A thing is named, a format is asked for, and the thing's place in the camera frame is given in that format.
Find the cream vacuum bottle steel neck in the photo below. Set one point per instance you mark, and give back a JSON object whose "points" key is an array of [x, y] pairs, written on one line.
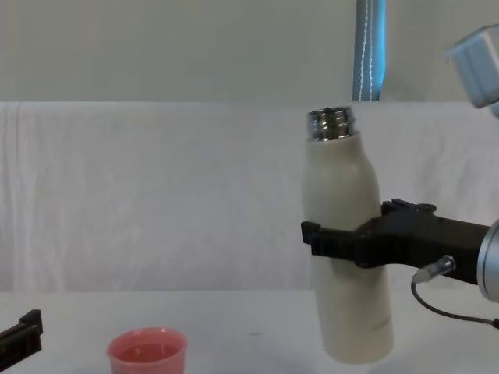
{"points": [[339, 183]]}

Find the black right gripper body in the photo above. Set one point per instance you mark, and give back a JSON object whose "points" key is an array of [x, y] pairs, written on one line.
{"points": [[425, 245]]}

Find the white curtain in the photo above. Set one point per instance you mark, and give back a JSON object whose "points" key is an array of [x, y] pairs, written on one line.
{"points": [[156, 195]]}

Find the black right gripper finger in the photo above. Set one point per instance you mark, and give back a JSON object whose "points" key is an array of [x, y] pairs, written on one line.
{"points": [[335, 243], [409, 208]]}

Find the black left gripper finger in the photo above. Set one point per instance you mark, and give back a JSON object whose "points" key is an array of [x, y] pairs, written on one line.
{"points": [[30, 331]]}

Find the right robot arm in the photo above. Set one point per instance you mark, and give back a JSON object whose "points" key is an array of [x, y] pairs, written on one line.
{"points": [[492, 257]]}

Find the pink plastic cup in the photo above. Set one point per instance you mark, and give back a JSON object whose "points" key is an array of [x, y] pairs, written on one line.
{"points": [[148, 358]]}

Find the white table cloth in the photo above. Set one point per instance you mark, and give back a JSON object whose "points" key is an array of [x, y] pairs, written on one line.
{"points": [[241, 331]]}

